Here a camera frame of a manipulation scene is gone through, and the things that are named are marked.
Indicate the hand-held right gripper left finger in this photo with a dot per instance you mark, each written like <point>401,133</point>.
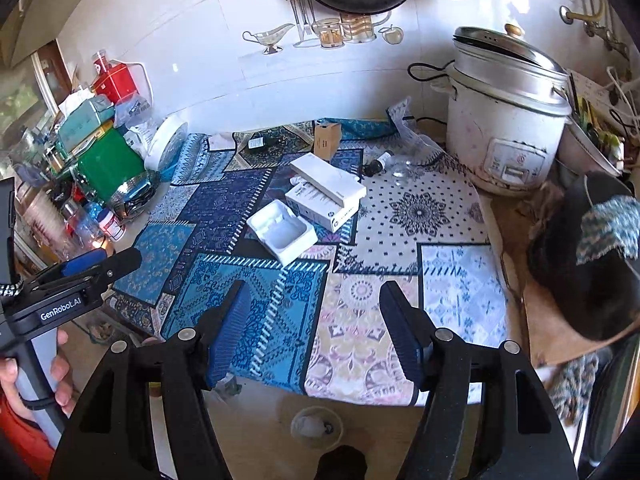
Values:
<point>232,330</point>

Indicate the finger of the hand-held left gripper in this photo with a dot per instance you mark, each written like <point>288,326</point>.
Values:
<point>120,262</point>
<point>82,261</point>

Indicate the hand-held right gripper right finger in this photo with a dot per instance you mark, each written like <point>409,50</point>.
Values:
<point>400,330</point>

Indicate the white plastic tray insert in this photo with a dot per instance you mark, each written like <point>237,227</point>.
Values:
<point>280,232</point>

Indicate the white box with label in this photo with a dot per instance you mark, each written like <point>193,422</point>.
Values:
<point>320,208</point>

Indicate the white box lid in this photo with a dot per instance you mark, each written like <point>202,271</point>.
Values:
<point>330,180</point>

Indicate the brown cardboard box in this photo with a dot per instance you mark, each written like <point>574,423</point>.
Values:
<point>327,142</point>

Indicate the person's left forearm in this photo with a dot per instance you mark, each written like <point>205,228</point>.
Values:
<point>20,442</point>

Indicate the person's left hand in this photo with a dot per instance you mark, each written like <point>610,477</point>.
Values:
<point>61,375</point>

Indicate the white pill bottle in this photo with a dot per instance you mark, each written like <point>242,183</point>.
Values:
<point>111,225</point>

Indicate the patchwork patterned tablecloth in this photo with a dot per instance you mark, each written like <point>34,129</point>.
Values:
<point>350,310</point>

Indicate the perforated metal basket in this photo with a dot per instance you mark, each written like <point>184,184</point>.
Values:
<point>132,195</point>

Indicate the green box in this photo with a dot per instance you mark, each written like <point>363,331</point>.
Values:
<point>107,162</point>

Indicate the white round plastic container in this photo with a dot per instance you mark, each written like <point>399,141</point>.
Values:
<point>162,147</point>

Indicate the clear round container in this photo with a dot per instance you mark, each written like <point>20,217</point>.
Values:
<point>316,425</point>

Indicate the printed plastic bag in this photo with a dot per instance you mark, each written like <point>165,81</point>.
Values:
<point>137,135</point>

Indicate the teal box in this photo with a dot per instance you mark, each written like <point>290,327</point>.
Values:
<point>82,122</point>

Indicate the brown board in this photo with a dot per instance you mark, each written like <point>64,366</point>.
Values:
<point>545,340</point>

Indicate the black pan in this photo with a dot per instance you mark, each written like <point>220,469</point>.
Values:
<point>560,280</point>

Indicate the small dropper bottle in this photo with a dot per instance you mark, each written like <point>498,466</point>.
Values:
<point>377,163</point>

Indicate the red container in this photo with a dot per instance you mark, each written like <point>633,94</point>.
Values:
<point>117,82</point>

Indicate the grey knitted rag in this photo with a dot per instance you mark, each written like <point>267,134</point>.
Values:
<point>575,385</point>

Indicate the dark glass bottle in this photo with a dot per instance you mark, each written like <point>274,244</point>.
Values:
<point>260,143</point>

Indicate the clear plastic bag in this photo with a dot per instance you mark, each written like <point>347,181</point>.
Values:
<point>415,145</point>

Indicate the white rice cooker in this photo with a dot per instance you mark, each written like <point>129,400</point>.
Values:
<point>495,125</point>

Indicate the blue knitted cloth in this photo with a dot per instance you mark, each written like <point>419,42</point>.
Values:
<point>607,230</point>

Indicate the white utensil basket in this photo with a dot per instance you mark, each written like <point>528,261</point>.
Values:
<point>580,146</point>

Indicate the aluminium steamer pot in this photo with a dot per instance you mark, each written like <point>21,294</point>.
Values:
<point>505,82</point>

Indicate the aluminium pot lid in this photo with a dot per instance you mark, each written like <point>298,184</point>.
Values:
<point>505,45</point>

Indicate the white power strip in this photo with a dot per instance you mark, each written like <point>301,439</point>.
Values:
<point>590,91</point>

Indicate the brass faucet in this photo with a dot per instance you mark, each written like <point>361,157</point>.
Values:
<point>590,17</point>

